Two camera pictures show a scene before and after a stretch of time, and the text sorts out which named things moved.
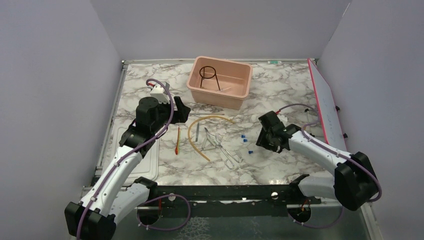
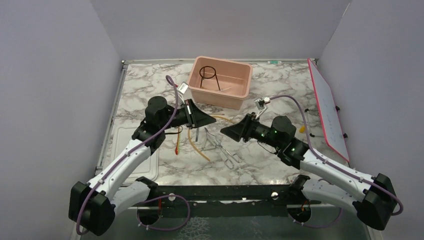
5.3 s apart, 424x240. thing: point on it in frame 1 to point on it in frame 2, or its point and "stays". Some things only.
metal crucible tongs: (228, 162) stays
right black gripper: (261, 140) to (243, 129)
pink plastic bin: (219, 83) stays
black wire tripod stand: (203, 77) stays
